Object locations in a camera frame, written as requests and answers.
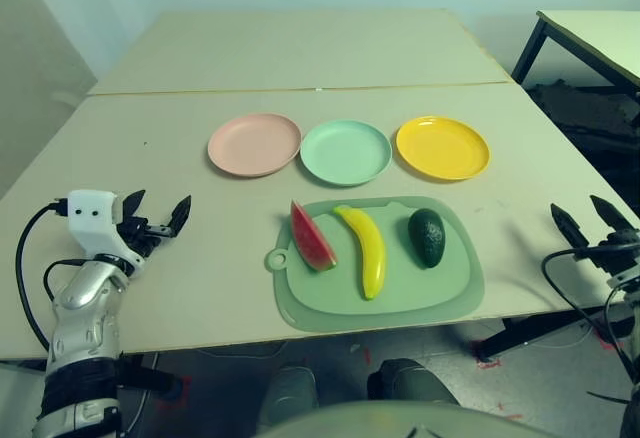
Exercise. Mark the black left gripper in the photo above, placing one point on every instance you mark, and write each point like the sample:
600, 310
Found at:
145, 235

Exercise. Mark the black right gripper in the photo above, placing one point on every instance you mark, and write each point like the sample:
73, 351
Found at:
620, 248

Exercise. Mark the red watermelon slice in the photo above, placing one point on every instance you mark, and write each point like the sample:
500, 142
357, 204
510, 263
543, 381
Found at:
312, 243

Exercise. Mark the dark green avocado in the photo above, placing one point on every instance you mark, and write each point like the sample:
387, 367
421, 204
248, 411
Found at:
426, 238

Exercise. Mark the yellow banana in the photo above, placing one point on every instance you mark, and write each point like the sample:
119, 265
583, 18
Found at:
372, 253

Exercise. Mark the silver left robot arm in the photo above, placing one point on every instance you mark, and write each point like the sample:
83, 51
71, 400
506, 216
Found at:
80, 308

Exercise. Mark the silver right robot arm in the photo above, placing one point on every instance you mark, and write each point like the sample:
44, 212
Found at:
627, 280

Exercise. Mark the pink plate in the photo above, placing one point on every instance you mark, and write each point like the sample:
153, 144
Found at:
252, 145

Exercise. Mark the yellow plate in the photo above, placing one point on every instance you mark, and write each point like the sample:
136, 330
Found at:
442, 148

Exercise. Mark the black-legged side table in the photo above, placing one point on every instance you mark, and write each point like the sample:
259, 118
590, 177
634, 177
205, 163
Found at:
600, 38

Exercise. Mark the mint green plate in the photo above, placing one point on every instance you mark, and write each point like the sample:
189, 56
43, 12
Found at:
345, 153

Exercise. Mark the green cutting board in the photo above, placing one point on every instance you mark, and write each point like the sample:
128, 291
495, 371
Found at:
400, 288

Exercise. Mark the grey robot left knee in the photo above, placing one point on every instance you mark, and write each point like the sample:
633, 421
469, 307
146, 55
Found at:
290, 393

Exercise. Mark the grey robot knee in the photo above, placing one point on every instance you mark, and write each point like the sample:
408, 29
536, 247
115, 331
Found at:
410, 383
290, 393

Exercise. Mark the grey robot right knee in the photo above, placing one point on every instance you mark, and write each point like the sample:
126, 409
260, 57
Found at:
410, 383

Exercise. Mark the grey robot torso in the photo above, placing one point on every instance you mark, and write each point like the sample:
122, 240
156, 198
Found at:
400, 423

